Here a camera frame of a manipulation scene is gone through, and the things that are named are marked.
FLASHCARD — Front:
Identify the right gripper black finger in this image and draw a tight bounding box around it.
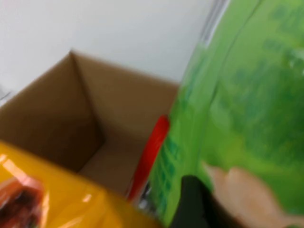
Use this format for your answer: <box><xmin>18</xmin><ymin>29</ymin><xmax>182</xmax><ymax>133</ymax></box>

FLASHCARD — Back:
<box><xmin>170</xmin><ymin>175</ymin><xmax>228</xmax><ymax>228</ymax></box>

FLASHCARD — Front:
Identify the large yellow chip bag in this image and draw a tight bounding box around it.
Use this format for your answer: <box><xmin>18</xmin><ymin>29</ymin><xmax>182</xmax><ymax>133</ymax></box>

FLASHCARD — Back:
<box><xmin>0</xmin><ymin>140</ymin><xmax>167</xmax><ymax>228</ymax></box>

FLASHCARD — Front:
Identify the green chip bag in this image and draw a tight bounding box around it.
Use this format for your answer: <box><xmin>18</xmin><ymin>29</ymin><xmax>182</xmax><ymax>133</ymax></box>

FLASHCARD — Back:
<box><xmin>148</xmin><ymin>0</ymin><xmax>304</xmax><ymax>228</ymax></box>

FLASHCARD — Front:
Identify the red prawn cracker bag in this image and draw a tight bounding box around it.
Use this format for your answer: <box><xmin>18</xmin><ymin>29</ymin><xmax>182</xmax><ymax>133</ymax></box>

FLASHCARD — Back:
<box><xmin>127</xmin><ymin>114</ymin><xmax>171</xmax><ymax>209</ymax></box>

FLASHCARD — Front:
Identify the cardboard box with printed text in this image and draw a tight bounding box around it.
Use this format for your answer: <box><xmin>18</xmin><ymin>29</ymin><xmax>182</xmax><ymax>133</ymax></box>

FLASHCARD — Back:
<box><xmin>0</xmin><ymin>48</ymin><xmax>183</xmax><ymax>200</ymax></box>

